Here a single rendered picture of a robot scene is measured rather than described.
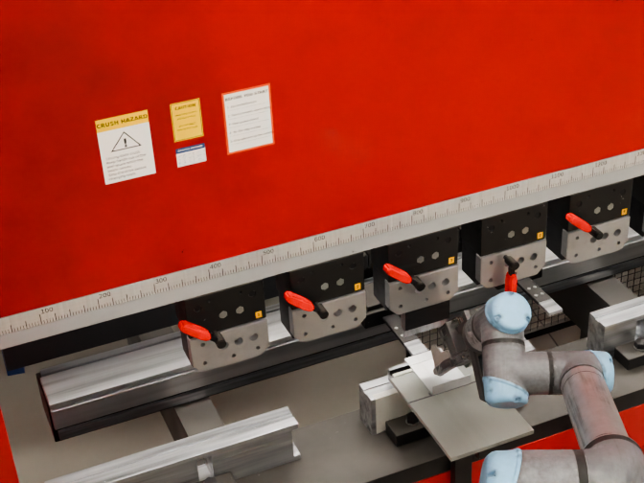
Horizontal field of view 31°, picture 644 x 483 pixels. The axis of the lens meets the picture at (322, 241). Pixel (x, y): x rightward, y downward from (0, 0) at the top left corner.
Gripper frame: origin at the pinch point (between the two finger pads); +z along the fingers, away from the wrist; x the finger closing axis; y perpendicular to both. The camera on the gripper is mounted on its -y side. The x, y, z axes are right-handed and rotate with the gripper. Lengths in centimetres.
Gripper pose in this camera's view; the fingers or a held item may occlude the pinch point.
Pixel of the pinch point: (452, 370)
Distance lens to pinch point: 235.8
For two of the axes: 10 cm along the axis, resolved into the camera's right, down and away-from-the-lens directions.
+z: -2.1, 3.4, 9.1
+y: -3.3, -9.1, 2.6
